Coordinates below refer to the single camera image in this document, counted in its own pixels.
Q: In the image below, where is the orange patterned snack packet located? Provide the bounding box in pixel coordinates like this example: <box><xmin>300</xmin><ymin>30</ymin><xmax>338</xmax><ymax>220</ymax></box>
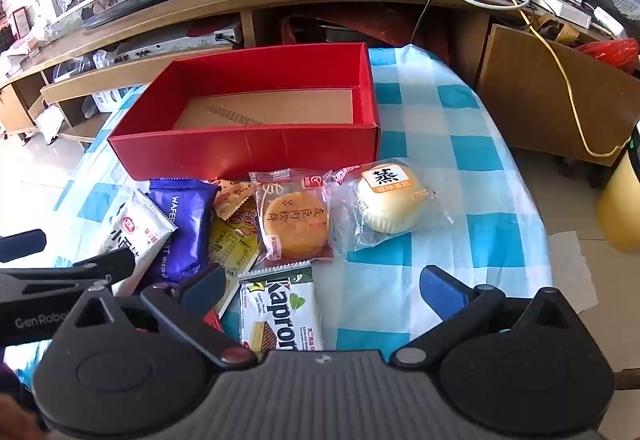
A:
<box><xmin>209</xmin><ymin>179</ymin><xmax>258</xmax><ymax>221</ymax></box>

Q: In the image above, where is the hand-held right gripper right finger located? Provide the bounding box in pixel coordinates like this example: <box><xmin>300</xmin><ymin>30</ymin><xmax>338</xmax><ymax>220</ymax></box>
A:
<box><xmin>389</xmin><ymin>264</ymin><xmax>591</xmax><ymax>369</ymax></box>

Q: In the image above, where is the purple wafer packet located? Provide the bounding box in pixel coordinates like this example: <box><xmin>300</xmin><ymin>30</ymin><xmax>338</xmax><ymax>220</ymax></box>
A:
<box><xmin>147</xmin><ymin>177</ymin><xmax>222</xmax><ymax>285</ymax></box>

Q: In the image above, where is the small red bag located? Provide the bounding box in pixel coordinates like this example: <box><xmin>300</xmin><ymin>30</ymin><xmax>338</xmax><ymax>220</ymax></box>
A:
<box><xmin>575</xmin><ymin>37</ymin><xmax>640</xmax><ymax>70</ymax></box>

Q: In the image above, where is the clear plastic bag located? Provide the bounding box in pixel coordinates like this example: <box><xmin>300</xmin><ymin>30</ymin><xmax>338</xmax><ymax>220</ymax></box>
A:
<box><xmin>50</xmin><ymin>48</ymin><xmax>121</xmax><ymax>83</ymax></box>

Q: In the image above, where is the round golden pastry packet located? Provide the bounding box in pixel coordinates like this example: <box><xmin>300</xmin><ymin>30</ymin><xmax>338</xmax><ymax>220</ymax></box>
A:
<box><xmin>249</xmin><ymin>168</ymin><xmax>335</xmax><ymax>268</ymax></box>

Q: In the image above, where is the red picture frame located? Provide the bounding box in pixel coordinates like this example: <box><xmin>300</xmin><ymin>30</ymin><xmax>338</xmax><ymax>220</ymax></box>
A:
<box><xmin>11</xmin><ymin>7</ymin><xmax>31</xmax><ymax>40</ymax></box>

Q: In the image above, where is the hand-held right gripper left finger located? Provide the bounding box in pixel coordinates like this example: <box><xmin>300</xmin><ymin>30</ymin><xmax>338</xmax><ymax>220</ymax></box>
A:
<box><xmin>55</xmin><ymin>264</ymin><xmax>259</xmax><ymax>369</ymax></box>

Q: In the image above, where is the white cardboard box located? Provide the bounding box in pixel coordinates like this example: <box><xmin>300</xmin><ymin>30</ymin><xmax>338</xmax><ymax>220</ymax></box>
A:
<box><xmin>92</xmin><ymin>87</ymin><xmax>133</xmax><ymax>114</ymax></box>

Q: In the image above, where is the green white wafer packet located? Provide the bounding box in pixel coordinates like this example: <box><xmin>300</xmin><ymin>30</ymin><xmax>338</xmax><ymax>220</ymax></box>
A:
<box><xmin>237</xmin><ymin>265</ymin><xmax>325</xmax><ymax>353</ymax></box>

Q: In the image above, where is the long black cable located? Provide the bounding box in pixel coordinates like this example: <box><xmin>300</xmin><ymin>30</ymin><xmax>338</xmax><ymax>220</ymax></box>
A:
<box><xmin>410</xmin><ymin>0</ymin><xmax>442</xmax><ymax>46</ymax></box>

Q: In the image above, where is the yellow cable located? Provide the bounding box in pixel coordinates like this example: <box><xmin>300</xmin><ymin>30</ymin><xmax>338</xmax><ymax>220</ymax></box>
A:
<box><xmin>390</xmin><ymin>0</ymin><xmax>633</xmax><ymax>158</ymax></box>

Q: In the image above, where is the silver media player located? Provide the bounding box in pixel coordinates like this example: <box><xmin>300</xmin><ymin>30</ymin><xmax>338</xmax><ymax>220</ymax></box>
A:
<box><xmin>112</xmin><ymin>27</ymin><xmax>242</xmax><ymax>64</ymax></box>

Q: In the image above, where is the white noodle snack packet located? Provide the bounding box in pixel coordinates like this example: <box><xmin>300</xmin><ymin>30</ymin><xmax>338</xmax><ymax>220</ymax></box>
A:
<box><xmin>97</xmin><ymin>189</ymin><xmax>176</xmax><ymax>295</ymax></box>

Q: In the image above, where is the red cardboard box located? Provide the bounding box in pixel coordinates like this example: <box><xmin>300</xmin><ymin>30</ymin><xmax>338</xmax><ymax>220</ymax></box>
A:
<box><xmin>107</xmin><ymin>42</ymin><xmax>382</xmax><ymax>181</ymax></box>

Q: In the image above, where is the red yellow snack packet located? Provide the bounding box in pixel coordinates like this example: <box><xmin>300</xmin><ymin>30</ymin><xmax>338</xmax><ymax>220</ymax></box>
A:
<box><xmin>202</xmin><ymin>310</ymin><xmax>226</xmax><ymax>336</ymax></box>

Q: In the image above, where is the blue white checkered tablecloth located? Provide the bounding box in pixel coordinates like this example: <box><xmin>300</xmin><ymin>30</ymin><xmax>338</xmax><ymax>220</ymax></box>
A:
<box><xmin>10</xmin><ymin>44</ymin><xmax>556</xmax><ymax>371</ymax></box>

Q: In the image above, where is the steamed cake packet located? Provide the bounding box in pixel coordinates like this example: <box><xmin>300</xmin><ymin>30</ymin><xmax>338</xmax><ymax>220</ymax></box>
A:
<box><xmin>327</xmin><ymin>160</ymin><xmax>453</xmax><ymax>253</ymax></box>

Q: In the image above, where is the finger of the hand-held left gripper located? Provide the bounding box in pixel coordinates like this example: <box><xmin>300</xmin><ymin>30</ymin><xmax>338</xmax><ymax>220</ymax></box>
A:
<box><xmin>0</xmin><ymin>229</ymin><xmax>47</xmax><ymax>263</ymax></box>
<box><xmin>70</xmin><ymin>249</ymin><xmax>138</xmax><ymax>295</ymax></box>

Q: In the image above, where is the yellow bin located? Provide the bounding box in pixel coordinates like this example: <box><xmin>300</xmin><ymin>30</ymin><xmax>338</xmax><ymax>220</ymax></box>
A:
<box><xmin>595</xmin><ymin>125</ymin><xmax>640</xmax><ymax>255</ymax></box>

